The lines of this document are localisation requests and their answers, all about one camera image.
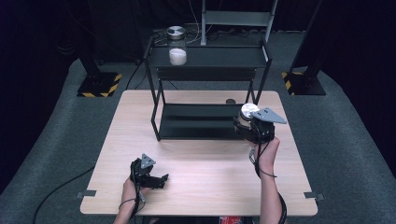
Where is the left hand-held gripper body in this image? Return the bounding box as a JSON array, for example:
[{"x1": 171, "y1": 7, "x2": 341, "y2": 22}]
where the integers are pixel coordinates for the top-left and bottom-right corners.
[{"x1": 129, "y1": 152, "x2": 157, "y2": 189}]

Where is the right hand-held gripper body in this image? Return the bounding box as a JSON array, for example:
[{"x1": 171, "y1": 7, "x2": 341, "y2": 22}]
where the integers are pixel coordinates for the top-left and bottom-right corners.
[{"x1": 245, "y1": 106, "x2": 288, "y2": 145}]

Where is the glass jar with silver lid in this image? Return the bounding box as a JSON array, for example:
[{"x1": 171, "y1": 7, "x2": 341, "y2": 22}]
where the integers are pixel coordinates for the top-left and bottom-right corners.
[
  {"x1": 237, "y1": 103, "x2": 262, "y2": 129},
  {"x1": 165, "y1": 25, "x2": 189, "y2": 66}
]

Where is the black metal two-tier rack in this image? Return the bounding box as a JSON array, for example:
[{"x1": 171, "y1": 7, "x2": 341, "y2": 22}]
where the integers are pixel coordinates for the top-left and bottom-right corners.
[{"x1": 144, "y1": 35, "x2": 274, "y2": 143}]

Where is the person's left hand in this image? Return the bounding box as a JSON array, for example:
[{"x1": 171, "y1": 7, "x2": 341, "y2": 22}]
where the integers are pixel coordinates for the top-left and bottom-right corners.
[{"x1": 120, "y1": 176, "x2": 151, "y2": 207}]

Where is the person's right hand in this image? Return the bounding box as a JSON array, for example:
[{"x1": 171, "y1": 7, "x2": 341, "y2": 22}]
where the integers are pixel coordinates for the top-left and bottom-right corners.
[{"x1": 247, "y1": 137, "x2": 281, "y2": 179}]

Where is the black stand with striped base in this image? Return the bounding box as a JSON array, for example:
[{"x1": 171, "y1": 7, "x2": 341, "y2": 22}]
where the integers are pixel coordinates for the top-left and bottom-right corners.
[
  {"x1": 280, "y1": 0, "x2": 327, "y2": 97},
  {"x1": 76, "y1": 46, "x2": 123, "y2": 98}
]

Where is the person's red printed clothing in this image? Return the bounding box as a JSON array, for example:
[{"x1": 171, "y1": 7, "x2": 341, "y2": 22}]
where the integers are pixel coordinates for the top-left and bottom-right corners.
[{"x1": 219, "y1": 216, "x2": 252, "y2": 224}]

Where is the grey metal stand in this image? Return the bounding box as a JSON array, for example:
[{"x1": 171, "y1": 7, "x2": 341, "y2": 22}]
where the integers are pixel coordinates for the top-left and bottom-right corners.
[{"x1": 200, "y1": 0, "x2": 279, "y2": 47}]

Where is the left hand-held gripper cable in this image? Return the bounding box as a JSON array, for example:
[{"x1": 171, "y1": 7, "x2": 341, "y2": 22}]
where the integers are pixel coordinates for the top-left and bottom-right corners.
[{"x1": 117, "y1": 182, "x2": 148, "y2": 220}]

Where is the hand-held gripper cable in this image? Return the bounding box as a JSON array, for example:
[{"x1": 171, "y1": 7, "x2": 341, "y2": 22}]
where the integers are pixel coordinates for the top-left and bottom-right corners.
[
  {"x1": 117, "y1": 182, "x2": 148, "y2": 220},
  {"x1": 247, "y1": 122, "x2": 288, "y2": 224}
]

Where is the right hand-held gripper cable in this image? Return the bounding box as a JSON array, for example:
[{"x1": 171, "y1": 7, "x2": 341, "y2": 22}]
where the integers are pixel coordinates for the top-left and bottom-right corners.
[{"x1": 247, "y1": 122, "x2": 288, "y2": 224}]

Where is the grey metal table bracket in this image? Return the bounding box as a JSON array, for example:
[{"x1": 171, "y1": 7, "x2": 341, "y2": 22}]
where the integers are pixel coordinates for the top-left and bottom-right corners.
[
  {"x1": 303, "y1": 191, "x2": 326, "y2": 201},
  {"x1": 76, "y1": 189, "x2": 98, "y2": 200}
]

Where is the black floor cable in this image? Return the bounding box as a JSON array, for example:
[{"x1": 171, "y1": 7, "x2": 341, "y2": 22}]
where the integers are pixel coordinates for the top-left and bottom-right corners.
[{"x1": 32, "y1": 166, "x2": 95, "y2": 224}]

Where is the thin black cable behind table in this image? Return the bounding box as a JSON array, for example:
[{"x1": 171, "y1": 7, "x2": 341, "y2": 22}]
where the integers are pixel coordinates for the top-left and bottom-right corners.
[{"x1": 124, "y1": 60, "x2": 148, "y2": 91}]

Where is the bundle of floor cables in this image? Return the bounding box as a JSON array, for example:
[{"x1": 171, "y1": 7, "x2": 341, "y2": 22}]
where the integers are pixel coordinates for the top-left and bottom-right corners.
[{"x1": 152, "y1": 21, "x2": 205, "y2": 46}]

